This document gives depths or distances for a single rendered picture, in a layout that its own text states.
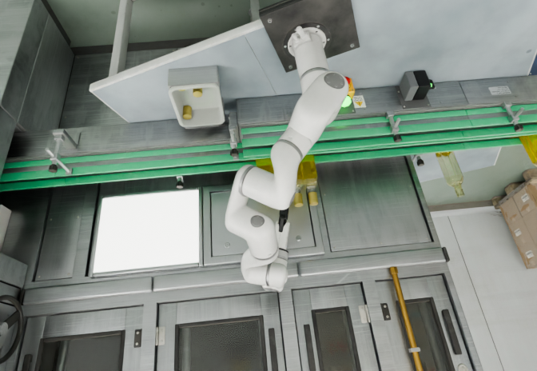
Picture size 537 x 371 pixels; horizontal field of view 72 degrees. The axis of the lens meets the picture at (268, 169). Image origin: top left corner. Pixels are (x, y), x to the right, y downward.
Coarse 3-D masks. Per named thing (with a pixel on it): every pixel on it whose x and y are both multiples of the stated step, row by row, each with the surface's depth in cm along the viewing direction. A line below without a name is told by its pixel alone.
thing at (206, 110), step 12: (204, 84) 125; (216, 84) 134; (180, 96) 138; (192, 96) 139; (204, 96) 140; (216, 96) 140; (180, 108) 138; (192, 108) 145; (204, 108) 146; (216, 108) 146; (180, 120) 139; (192, 120) 144; (204, 120) 144; (216, 120) 144
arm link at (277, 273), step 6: (276, 258) 126; (282, 258) 126; (270, 264) 118; (276, 264) 118; (282, 264) 119; (270, 270) 116; (276, 270) 116; (282, 270) 116; (270, 276) 116; (276, 276) 115; (282, 276) 115; (270, 282) 116; (276, 282) 115; (282, 282) 115; (264, 288) 124; (270, 288) 122; (276, 288) 121; (282, 288) 123
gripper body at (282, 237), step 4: (276, 224) 130; (288, 224) 130; (276, 228) 130; (284, 228) 129; (288, 228) 131; (276, 232) 129; (284, 232) 129; (288, 232) 134; (276, 236) 128; (280, 236) 128; (284, 236) 128; (280, 240) 128; (284, 240) 128; (280, 244) 127; (284, 244) 127; (280, 248) 127; (284, 248) 127
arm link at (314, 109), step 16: (320, 80) 98; (336, 80) 98; (304, 96) 95; (320, 96) 95; (336, 96) 96; (304, 112) 92; (320, 112) 93; (288, 128) 100; (304, 128) 95; (320, 128) 95; (304, 144) 97
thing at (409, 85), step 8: (408, 72) 141; (416, 72) 141; (424, 72) 141; (408, 80) 139; (416, 80) 139; (424, 80) 139; (400, 88) 146; (408, 88) 139; (416, 88) 138; (424, 88) 138; (408, 96) 141; (416, 96) 142; (424, 96) 142
